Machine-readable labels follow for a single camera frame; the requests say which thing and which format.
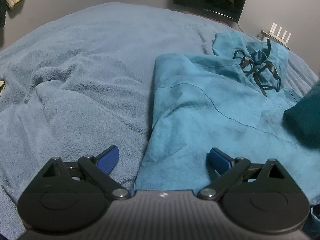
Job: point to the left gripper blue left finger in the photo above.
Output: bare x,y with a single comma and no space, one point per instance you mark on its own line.
97,169

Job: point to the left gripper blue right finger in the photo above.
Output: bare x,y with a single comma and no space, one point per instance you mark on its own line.
230,171

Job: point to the teal hooded garment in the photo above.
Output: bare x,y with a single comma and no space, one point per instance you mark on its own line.
207,101

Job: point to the blue fleece bed blanket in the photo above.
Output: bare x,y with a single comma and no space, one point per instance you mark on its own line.
82,83

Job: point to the white wifi router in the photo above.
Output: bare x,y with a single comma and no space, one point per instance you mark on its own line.
280,34

